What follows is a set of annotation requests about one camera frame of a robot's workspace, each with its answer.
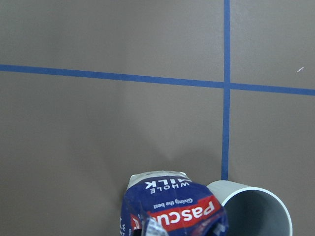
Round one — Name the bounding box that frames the blue white milk carton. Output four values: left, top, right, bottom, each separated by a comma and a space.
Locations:
120, 171, 229, 236

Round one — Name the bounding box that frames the white mug with handle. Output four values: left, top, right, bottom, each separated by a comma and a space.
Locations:
207, 180, 293, 236

